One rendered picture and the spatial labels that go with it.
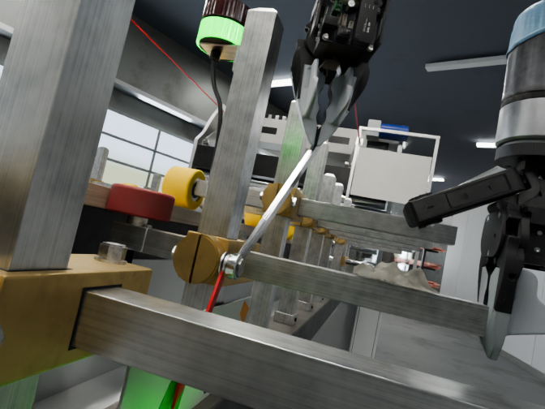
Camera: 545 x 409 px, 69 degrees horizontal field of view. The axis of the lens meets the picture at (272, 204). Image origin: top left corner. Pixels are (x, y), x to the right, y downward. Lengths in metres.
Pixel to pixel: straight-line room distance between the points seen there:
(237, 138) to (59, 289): 0.27
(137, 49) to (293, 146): 5.68
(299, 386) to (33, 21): 0.21
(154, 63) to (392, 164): 4.46
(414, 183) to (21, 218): 2.61
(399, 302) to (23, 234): 0.34
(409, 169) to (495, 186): 2.31
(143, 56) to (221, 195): 5.94
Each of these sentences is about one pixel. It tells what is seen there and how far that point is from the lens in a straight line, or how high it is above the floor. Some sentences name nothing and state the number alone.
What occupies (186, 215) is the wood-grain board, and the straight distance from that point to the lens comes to 0.74.
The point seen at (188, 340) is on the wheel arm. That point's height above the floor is 0.82.
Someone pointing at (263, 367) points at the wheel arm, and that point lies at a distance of 0.20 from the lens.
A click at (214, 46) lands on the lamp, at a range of 0.49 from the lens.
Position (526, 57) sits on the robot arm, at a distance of 0.49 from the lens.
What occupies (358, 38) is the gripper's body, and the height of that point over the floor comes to 1.09.
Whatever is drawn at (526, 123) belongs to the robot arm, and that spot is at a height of 1.04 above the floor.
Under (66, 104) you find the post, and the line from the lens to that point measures 0.22.
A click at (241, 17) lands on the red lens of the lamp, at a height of 1.12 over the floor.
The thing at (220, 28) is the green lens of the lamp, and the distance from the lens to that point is 0.48.
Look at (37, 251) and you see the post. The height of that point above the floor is 0.85.
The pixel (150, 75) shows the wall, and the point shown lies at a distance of 6.35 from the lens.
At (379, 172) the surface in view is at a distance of 2.73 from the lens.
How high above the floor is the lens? 0.88
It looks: 5 degrees up
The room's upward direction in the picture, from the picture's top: 12 degrees clockwise
